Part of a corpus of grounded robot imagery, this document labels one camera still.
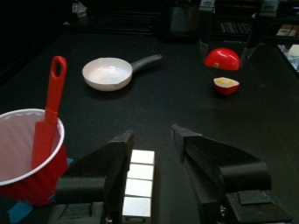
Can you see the large red apple piece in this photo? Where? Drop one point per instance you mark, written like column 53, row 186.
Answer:
column 224, row 58

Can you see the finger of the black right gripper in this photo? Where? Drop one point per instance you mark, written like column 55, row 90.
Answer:
column 260, row 29
column 206, row 26

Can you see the tan cardboard box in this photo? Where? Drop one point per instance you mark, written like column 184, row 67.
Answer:
column 286, row 30

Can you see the small red apple piece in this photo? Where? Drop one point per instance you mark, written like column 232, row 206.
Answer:
column 226, row 89

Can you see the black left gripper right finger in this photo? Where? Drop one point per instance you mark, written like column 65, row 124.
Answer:
column 234, row 175

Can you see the grey box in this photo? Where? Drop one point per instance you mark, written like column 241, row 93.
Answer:
column 184, row 19

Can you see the dark keyboard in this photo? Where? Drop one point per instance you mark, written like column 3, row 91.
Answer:
column 236, row 27

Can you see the white and blue clutter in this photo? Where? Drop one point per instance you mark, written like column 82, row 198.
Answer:
column 294, row 55

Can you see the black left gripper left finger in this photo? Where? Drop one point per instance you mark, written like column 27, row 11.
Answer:
column 98, row 175

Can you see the blue tape strip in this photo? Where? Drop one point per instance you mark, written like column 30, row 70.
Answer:
column 19, row 211

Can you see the white frame bracket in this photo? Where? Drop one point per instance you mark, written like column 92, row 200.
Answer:
column 79, row 8

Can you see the white spoon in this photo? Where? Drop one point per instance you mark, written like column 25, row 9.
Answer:
column 108, row 73

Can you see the red plastic spatula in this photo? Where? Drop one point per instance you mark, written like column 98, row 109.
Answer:
column 45, row 137

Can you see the red plastic cup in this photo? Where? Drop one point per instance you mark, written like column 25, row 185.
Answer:
column 15, row 145

